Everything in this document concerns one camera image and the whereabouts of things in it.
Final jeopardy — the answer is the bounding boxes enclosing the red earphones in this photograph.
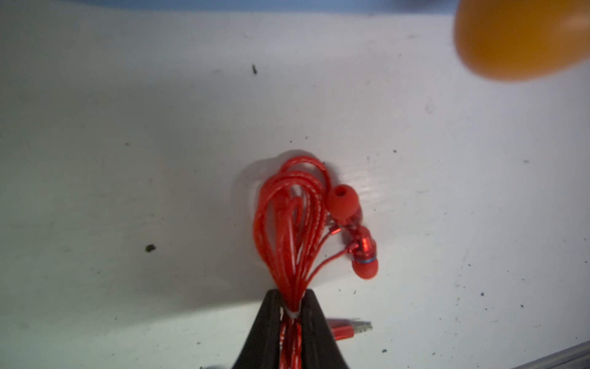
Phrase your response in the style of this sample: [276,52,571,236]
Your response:
[253,155,379,368]

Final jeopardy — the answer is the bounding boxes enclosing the blue bottom drawer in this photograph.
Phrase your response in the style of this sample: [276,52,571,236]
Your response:
[80,0,459,15]

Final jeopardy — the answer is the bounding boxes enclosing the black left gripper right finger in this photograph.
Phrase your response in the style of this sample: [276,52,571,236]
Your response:
[301,289,349,369]

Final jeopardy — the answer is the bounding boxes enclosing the yellow bottom drawer knob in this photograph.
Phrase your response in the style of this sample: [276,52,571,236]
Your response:
[453,1,589,81]

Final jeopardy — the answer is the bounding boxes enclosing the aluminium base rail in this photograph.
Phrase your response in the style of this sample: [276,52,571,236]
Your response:
[515,341,590,369]

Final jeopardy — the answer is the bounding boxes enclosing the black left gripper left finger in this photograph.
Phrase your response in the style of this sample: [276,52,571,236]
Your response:
[232,289,283,369]

